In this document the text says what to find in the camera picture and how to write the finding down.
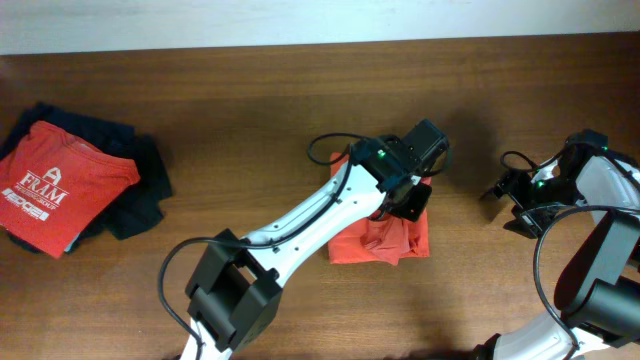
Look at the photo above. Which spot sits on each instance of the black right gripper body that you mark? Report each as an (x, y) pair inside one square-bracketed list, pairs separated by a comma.
[(535, 200)]

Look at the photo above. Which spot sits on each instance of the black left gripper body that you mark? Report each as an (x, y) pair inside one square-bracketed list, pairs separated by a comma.
[(416, 201)]

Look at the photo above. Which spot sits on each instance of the orange McKinney Boyd soccer t-shirt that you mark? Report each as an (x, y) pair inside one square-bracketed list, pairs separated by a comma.
[(388, 240)]

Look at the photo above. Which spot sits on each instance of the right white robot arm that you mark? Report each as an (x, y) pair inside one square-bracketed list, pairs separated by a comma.
[(594, 307)]

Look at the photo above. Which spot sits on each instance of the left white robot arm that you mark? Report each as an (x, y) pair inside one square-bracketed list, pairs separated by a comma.
[(236, 287)]

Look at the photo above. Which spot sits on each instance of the folded dark navy garment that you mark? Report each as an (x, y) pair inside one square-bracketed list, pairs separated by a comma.
[(137, 209)]

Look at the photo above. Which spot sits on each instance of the folded red Fram t-shirt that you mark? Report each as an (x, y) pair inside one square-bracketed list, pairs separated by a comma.
[(53, 184)]

